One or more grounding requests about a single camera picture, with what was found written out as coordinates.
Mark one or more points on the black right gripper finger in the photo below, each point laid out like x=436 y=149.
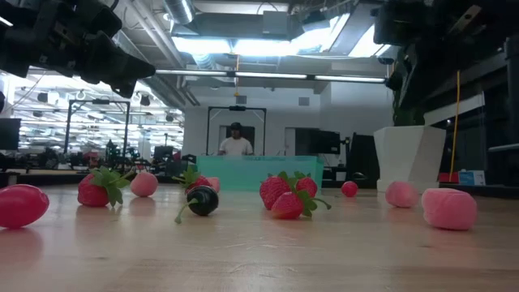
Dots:
x=438 y=61

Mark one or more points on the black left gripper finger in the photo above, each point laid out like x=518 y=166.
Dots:
x=125 y=89
x=113 y=61

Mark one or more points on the red round plastic tomato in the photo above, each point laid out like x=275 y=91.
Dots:
x=349 y=189

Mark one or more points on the red oval plastic tomato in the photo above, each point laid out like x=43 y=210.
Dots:
x=20 y=206

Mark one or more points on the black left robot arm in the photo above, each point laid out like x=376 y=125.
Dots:
x=12 y=52

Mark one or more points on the green cactus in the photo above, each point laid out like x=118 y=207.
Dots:
x=407 y=109

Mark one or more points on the long ceiling light tube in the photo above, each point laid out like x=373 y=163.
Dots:
x=190 y=72
x=271 y=75
x=348 y=78

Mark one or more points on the white faceted plant pot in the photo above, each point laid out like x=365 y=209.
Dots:
x=409 y=158

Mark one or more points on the black monitor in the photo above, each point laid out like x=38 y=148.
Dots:
x=10 y=134
x=320 y=142

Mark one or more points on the red box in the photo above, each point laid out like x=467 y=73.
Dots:
x=448 y=177

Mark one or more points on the black office chair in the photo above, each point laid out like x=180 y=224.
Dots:
x=363 y=154

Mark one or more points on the blue cardboard box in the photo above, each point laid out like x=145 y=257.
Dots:
x=472 y=177

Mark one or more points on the person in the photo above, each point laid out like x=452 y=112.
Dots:
x=236 y=147

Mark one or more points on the black plastic cherry green stem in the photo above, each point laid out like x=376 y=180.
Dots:
x=204 y=200

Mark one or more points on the teal translucent plastic container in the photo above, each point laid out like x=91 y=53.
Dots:
x=243 y=172

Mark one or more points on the grey ceiling unit box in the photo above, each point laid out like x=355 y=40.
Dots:
x=275 y=22

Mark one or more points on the black gantry frame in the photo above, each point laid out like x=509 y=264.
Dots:
x=237 y=108
x=97 y=101

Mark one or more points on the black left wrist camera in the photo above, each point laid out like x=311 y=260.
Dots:
x=99 y=20

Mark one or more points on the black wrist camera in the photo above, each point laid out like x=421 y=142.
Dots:
x=99 y=20
x=391 y=24

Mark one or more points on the black dome ceiling camera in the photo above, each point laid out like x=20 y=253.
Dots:
x=385 y=61

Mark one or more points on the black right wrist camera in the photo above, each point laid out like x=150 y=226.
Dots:
x=391 y=24

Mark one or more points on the silver ventilation duct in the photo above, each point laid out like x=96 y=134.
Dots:
x=180 y=10

